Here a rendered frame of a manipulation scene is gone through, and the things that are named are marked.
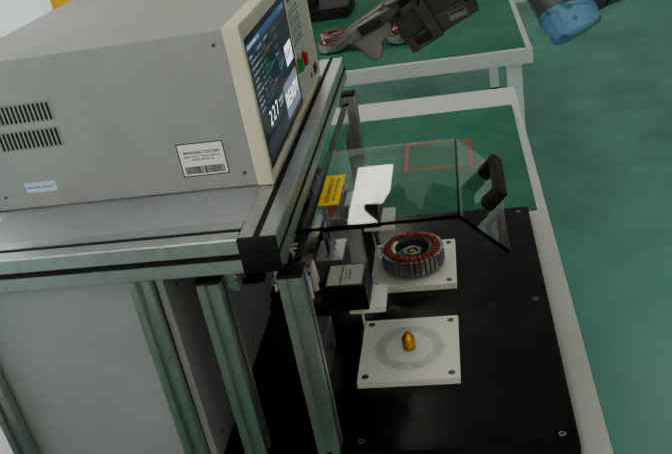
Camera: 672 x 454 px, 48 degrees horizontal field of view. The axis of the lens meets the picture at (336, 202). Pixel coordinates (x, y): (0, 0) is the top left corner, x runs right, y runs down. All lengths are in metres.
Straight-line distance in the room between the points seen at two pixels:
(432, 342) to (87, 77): 0.62
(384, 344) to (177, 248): 0.44
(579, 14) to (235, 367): 0.65
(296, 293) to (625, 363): 1.60
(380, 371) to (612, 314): 1.50
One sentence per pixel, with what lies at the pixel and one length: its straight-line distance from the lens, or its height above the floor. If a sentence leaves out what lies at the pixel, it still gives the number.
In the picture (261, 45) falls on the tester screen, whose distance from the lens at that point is 0.99.
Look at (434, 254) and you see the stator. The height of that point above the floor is 0.82.
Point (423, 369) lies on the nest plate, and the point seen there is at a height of 0.78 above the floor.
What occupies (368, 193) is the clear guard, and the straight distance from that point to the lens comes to 1.00.
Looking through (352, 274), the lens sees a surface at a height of 0.92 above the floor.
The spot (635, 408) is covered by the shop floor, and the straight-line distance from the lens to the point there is 2.23.
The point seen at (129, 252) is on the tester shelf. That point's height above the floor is 1.11.
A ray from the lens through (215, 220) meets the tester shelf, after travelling 0.90.
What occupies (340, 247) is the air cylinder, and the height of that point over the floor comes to 0.82.
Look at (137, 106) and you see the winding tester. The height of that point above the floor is 1.24.
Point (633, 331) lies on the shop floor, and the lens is 2.49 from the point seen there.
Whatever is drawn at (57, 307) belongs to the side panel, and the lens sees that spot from 1.00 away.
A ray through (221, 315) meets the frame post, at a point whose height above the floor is 1.01.
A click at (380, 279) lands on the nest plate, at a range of 1.34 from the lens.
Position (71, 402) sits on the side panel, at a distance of 1.10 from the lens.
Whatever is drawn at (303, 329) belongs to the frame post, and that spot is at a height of 0.97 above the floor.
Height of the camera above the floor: 1.50
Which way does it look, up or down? 26 degrees down
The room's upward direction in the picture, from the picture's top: 11 degrees counter-clockwise
